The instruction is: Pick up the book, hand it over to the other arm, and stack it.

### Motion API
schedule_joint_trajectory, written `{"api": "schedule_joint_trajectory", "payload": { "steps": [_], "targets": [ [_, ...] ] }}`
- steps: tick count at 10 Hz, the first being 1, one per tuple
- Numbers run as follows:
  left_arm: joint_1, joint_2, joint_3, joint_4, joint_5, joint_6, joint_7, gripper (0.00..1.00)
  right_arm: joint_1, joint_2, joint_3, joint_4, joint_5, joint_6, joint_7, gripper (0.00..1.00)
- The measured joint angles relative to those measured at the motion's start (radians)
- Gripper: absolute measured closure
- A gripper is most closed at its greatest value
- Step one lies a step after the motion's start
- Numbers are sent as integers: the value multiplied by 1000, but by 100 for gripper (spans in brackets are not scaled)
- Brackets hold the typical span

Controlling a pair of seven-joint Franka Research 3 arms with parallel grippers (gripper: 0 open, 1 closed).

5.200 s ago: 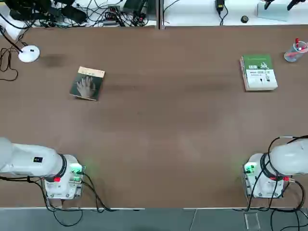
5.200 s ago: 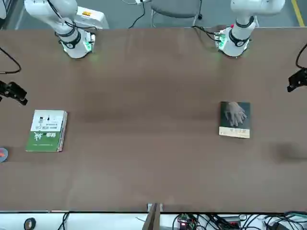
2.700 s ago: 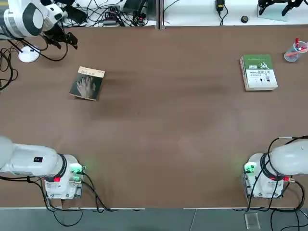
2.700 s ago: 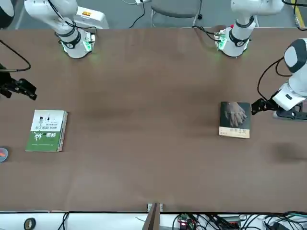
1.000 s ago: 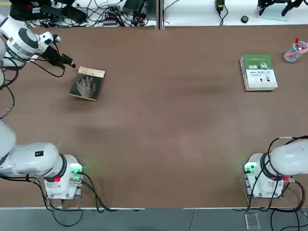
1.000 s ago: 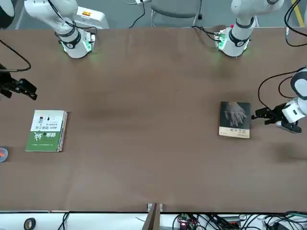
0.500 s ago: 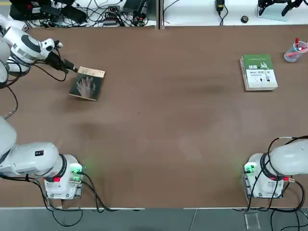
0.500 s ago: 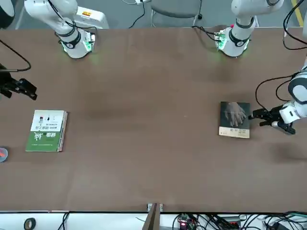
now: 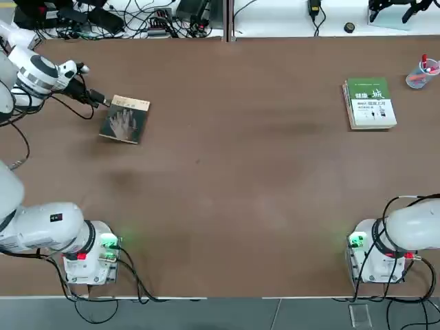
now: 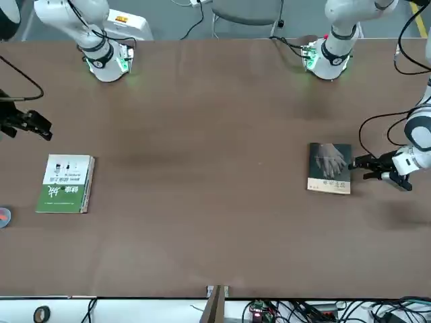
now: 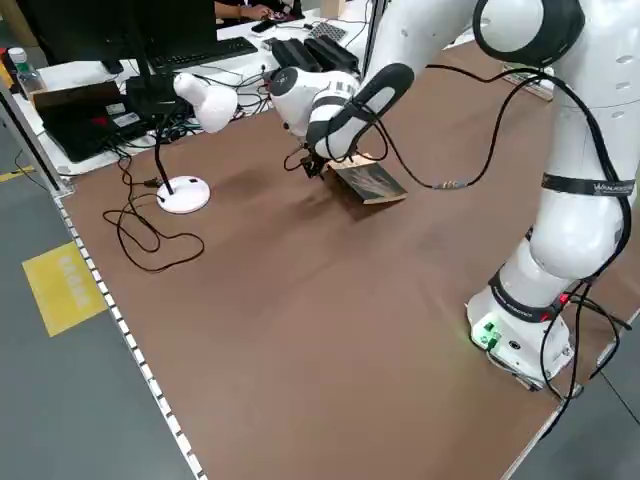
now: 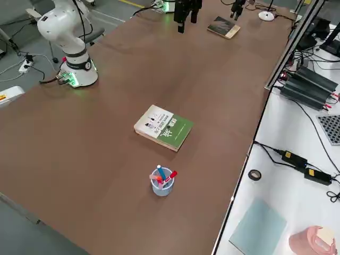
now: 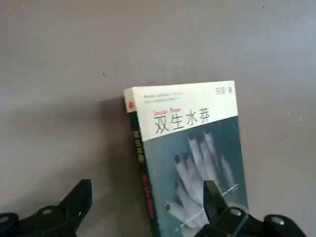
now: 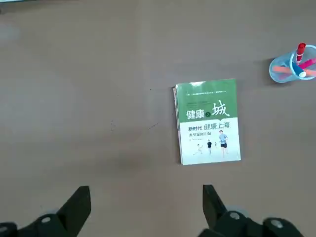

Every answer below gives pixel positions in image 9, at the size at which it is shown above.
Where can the green and white book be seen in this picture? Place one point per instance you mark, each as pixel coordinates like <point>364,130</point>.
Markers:
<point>371,103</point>

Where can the pink marker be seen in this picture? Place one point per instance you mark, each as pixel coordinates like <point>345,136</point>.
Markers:
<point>416,77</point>

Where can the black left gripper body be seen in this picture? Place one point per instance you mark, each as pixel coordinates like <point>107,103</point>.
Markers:
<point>80,90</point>

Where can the black power adapter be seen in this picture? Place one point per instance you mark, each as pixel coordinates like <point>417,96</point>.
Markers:
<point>313,7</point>

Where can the red marker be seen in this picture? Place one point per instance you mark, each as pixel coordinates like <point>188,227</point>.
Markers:
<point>425,62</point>

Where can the clear blue pen cup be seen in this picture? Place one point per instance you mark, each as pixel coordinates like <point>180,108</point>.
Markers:
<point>417,82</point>

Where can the black USB hub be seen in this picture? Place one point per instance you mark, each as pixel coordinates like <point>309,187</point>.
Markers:
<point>159,25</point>

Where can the metal floor plate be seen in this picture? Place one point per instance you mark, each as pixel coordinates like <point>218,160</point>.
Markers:
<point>360,315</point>

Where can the pale green plastic sheet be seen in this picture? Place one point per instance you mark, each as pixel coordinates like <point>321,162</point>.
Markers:
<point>392,24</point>

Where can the aluminium frame post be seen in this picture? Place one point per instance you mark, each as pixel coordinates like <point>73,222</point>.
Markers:
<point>228,20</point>

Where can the dark hand-print book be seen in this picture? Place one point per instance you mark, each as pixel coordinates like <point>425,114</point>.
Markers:
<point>123,120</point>

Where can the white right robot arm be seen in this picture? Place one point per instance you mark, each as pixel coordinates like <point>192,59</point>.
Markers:
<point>412,227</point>

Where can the white desk lamp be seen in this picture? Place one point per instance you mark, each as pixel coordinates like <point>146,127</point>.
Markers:
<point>7,30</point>

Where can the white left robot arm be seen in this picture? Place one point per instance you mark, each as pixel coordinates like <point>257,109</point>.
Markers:
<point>41,223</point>

